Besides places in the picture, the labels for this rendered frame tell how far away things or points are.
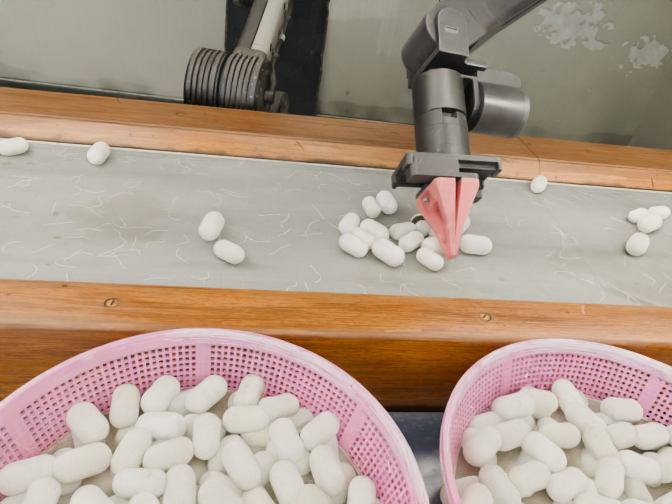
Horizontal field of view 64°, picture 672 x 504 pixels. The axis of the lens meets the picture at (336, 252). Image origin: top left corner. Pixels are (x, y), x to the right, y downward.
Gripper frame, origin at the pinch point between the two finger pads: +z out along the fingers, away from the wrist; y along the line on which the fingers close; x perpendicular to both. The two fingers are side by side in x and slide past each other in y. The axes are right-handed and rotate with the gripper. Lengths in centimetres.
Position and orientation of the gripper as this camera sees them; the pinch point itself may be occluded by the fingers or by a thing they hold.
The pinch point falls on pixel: (451, 249)
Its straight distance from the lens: 56.4
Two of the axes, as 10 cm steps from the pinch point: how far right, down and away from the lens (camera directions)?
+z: 0.2, 9.6, -2.9
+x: -1.7, 2.9, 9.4
